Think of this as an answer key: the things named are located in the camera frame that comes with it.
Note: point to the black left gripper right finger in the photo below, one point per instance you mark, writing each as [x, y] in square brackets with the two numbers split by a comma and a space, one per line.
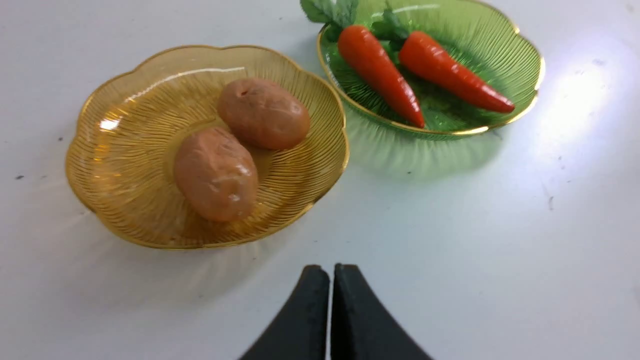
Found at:
[361, 327]

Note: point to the orange carrot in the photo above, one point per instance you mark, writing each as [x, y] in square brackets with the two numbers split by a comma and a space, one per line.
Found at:
[364, 53]
[423, 56]

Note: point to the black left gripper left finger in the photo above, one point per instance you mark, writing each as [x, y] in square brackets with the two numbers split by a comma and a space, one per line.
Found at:
[299, 330]

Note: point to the amber ribbed glass plate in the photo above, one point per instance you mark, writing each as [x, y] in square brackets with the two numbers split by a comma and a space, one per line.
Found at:
[120, 162]

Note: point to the brown potato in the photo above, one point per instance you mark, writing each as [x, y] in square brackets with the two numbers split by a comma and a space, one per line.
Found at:
[263, 114]
[217, 175]

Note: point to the green ribbed glass plate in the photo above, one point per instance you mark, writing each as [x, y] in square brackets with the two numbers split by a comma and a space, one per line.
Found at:
[475, 34]

